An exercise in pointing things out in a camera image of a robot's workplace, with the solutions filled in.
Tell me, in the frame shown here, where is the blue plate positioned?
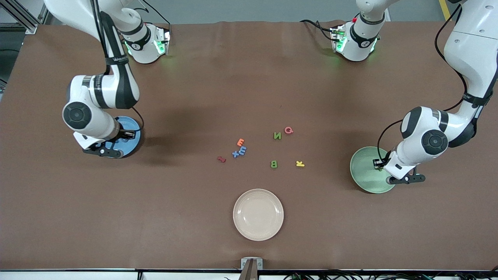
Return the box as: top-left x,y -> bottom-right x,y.
113,116 -> 141,159

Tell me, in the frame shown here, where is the green plate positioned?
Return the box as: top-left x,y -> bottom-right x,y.
349,146 -> 397,194

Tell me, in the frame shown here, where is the silver base connector box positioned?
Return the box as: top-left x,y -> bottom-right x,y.
330,26 -> 347,53
155,26 -> 172,56

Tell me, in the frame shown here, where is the brown table cover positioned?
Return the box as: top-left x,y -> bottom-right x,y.
0,20 -> 498,271

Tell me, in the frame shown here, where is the beige plate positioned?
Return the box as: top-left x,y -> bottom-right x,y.
233,189 -> 284,242

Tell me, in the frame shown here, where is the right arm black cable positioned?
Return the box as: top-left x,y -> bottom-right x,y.
128,106 -> 144,132

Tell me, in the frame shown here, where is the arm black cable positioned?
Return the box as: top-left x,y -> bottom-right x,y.
128,106 -> 144,132
377,119 -> 403,161

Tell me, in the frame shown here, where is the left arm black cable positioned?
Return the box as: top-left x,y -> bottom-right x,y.
377,119 -> 403,161

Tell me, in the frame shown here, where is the black base cable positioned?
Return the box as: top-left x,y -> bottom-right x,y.
117,0 -> 172,43
300,19 -> 336,41

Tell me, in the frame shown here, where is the aluminium frame profile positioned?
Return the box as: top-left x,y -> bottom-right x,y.
0,0 -> 54,35

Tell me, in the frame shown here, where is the white table frame rail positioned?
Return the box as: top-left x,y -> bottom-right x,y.
0,269 -> 498,280

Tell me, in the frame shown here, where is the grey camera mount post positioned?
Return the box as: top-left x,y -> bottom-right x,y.
238,257 -> 263,280

